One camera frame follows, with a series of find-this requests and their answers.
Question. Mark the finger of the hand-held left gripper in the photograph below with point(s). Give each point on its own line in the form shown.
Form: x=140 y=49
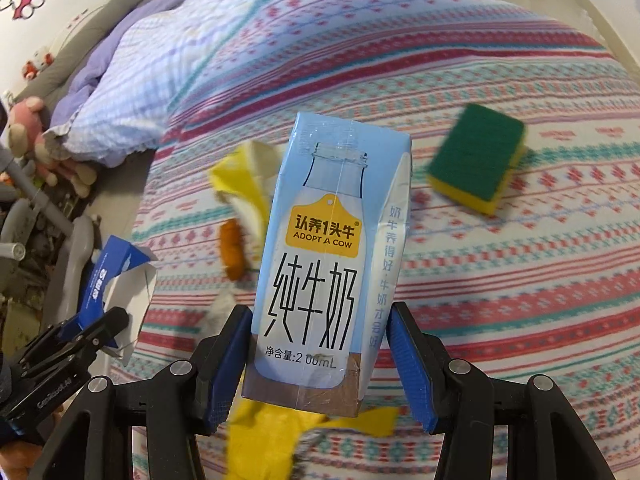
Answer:
x=107 y=322
x=70 y=330

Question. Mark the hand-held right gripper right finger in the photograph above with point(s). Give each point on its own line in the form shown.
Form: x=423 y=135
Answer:
x=410 y=370

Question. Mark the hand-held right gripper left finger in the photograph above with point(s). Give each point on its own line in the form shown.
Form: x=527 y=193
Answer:
x=227 y=360

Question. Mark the blue and white carton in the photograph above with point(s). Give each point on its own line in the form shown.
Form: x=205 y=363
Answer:
x=107 y=270

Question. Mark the light blue milk carton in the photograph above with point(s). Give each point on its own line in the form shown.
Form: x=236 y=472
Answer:
x=320 y=260

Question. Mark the yellow and white paper wrapper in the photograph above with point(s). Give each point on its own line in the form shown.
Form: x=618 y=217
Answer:
x=245 y=180

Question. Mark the small orange food piece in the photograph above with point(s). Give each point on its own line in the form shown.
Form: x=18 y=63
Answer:
x=234 y=250

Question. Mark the striped patterned blanket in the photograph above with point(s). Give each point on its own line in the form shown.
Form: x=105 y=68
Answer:
x=500 y=285

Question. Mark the beige plush toy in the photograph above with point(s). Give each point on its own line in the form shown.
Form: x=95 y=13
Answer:
x=65 y=165

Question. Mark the pink plush monkey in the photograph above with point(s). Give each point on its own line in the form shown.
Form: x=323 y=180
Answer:
x=25 y=120

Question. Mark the green and yellow sponge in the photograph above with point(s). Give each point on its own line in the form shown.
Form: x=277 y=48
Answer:
x=470 y=150

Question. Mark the blue checked pillow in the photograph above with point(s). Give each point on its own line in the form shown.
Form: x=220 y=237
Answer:
x=165 y=60

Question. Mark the small white cat plush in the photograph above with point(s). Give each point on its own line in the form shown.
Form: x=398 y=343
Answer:
x=37 y=62

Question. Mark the grey padded bed bumper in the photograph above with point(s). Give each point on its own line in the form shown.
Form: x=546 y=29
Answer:
x=100 y=25

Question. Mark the grey metal frame stand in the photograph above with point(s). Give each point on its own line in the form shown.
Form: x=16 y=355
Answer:
x=30 y=195

